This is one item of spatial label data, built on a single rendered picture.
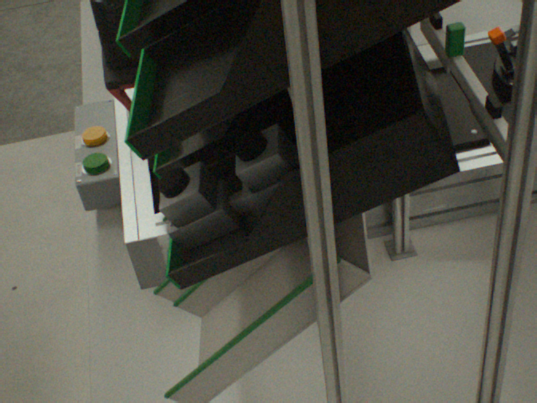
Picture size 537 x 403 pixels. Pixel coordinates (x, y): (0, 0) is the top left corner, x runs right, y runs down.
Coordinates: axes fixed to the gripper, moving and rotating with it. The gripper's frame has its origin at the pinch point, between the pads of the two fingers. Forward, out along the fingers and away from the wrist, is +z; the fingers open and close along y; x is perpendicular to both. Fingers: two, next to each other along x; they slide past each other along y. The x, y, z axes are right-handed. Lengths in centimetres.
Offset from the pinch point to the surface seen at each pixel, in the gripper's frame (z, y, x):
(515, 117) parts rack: -30, -54, -31
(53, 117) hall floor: 105, 158, 40
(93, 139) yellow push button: 8.5, 7.0, 8.3
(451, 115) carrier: 7.0, -5.5, -46.7
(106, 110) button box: 9.6, 15.9, 6.1
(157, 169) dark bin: -15.2, -32.9, -2.5
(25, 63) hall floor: 105, 200, 52
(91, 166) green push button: 8.6, 0.3, 8.9
